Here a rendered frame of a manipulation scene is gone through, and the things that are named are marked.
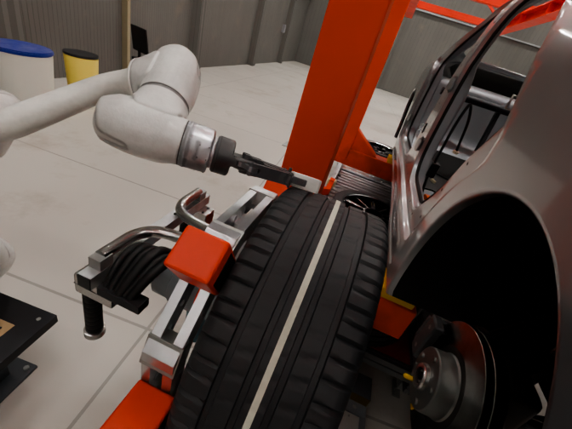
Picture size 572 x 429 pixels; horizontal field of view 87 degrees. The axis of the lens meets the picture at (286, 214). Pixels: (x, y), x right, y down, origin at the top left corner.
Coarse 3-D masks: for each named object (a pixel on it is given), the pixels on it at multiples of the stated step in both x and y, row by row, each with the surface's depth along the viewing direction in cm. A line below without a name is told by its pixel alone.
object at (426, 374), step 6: (420, 366) 73; (426, 366) 71; (414, 372) 75; (420, 372) 72; (426, 372) 70; (414, 378) 74; (420, 378) 72; (426, 378) 70; (414, 384) 73; (420, 384) 70; (426, 384) 69; (420, 390) 70
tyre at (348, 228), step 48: (288, 192) 61; (288, 240) 50; (336, 240) 53; (384, 240) 56; (240, 288) 45; (288, 288) 46; (336, 288) 46; (240, 336) 44; (288, 336) 43; (336, 336) 43; (192, 384) 43; (240, 384) 42; (288, 384) 42; (336, 384) 41
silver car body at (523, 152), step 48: (528, 0) 131; (480, 48) 146; (432, 96) 256; (480, 96) 246; (528, 96) 65; (432, 144) 167; (480, 144) 242; (528, 144) 57; (432, 192) 209; (528, 192) 51
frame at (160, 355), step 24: (264, 192) 71; (240, 216) 65; (240, 240) 55; (192, 288) 54; (168, 312) 50; (192, 312) 50; (168, 336) 50; (192, 336) 51; (144, 360) 49; (168, 360) 48; (168, 384) 50
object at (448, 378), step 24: (456, 336) 74; (480, 336) 66; (432, 360) 70; (456, 360) 70; (480, 360) 62; (432, 384) 67; (456, 384) 65; (480, 384) 59; (432, 408) 66; (456, 408) 63; (480, 408) 57
